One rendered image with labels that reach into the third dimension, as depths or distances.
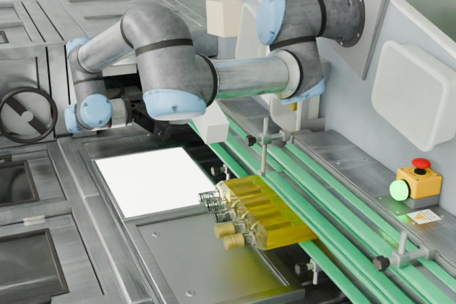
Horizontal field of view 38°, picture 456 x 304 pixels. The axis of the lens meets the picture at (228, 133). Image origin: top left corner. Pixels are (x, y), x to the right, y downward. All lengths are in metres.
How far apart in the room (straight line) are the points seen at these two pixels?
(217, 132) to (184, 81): 0.49
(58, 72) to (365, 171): 1.24
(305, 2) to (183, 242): 0.72
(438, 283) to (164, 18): 0.72
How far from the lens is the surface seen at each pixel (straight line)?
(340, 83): 1.80
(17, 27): 2.70
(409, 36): 1.55
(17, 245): 1.97
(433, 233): 1.43
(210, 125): 1.71
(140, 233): 1.88
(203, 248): 1.81
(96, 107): 1.61
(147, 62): 1.28
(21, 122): 2.47
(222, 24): 2.32
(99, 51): 1.51
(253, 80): 1.43
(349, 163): 1.67
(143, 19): 1.30
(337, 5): 1.65
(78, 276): 1.81
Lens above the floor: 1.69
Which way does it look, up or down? 21 degrees down
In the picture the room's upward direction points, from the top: 99 degrees counter-clockwise
